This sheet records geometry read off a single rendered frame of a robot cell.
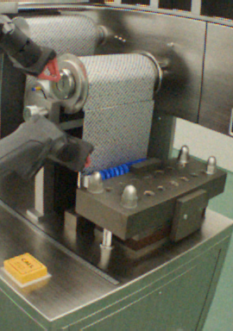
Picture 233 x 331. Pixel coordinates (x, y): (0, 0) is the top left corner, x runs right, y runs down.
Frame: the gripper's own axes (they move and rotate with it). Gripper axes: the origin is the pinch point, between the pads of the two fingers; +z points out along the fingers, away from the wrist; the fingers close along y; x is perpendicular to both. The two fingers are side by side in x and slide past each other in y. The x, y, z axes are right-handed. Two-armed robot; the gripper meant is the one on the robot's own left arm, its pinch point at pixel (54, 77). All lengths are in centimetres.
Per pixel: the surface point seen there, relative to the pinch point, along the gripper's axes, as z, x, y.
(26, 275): 4.7, -40.1, 19.9
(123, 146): 25.9, -3.0, 6.4
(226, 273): 188, -14, -11
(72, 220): 23.1, -25.5, 7.0
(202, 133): 272, 88, -131
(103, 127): 15.6, -3.0, 6.7
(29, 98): 9.1, -4.8, -16.0
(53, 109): 6.0, -5.8, -1.2
